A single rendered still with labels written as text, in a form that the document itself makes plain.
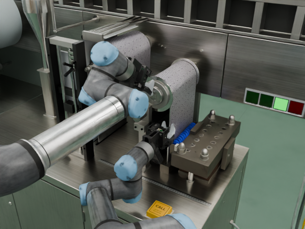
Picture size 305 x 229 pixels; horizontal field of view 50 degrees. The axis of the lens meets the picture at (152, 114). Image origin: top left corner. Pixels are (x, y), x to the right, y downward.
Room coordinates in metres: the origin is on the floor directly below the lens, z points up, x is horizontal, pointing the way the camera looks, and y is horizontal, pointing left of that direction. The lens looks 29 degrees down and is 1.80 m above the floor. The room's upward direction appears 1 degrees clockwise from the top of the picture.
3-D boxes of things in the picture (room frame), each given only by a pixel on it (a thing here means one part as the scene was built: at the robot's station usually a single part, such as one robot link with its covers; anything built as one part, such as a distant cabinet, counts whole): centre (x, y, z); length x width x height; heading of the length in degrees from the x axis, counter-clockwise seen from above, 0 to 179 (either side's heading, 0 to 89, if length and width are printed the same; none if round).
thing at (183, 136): (1.23, -0.14, 1.03); 0.21 x 0.04 x 0.03; 150
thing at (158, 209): (0.88, -0.03, 0.91); 0.07 x 0.07 x 0.02; 60
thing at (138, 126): (1.14, 0.04, 1.05); 0.06 x 0.05 x 0.31; 150
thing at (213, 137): (1.21, -0.25, 1.00); 0.40 x 0.16 x 0.06; 150
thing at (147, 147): (0.97, 0.03, 1.11); 0.08 x 0.05 x 0.08; 60
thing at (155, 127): (1.04, -0.01, 1.12); 0.12 x 0.08 x 0.09; 150
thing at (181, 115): (1.24, -0.13, 1.11); 0.23 x 0.01 x 0.18; 150
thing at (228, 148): (1.18, -0.34, 0.96); 0.10 x 0.03 x 0.11; 150
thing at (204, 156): (1.05, -0.21, 1.05); 0.04 x 0.04 x 0.04
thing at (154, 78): (1.17, -0.01, 1.25); 0.15 x 0.01 x 0.15; 60
